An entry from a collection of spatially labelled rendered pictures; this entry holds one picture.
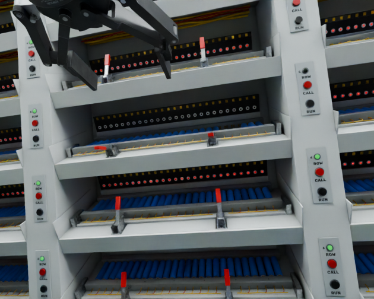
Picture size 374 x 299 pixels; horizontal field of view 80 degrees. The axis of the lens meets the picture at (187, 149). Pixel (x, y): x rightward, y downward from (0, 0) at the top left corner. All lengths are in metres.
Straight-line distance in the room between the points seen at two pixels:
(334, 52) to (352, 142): 0.21
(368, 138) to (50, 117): 0.78
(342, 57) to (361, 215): 0.36
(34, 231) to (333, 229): 0.74
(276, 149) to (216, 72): 0.23
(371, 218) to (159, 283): 0.53
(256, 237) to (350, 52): 0.47
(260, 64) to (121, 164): 0.42
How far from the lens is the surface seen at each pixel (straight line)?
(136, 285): 0.73
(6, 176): 0.81
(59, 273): 0.74
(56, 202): 0.71
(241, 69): 0.59
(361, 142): 0.63
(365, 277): 0.75
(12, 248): 0.82
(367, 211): 0.68
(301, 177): 0.57
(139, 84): 0.62
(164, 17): 0.33
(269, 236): 0.58
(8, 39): 0.89
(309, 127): 0.58
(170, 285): 0.70
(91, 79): 0.44
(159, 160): 0.57
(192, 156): 0.55
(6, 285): 0.96
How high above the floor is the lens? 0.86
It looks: 4 degrees up
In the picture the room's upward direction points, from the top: 6 degrees counter-clockwise
